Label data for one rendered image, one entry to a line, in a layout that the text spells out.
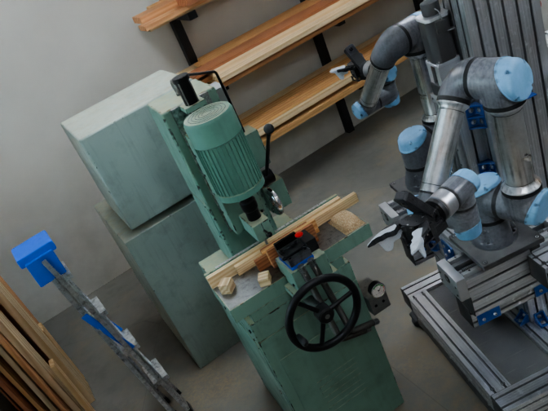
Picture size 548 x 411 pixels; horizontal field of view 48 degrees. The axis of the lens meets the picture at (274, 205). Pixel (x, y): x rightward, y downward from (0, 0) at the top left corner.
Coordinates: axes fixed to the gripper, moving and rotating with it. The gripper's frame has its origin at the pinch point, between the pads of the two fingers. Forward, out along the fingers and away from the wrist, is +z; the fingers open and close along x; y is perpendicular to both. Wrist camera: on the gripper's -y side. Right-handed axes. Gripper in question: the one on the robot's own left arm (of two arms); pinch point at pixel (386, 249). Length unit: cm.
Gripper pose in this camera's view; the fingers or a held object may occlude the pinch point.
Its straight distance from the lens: 153.0
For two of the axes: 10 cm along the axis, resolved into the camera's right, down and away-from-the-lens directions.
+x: -5.7, -0.6, 8.2
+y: 4.4, 8.2, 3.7
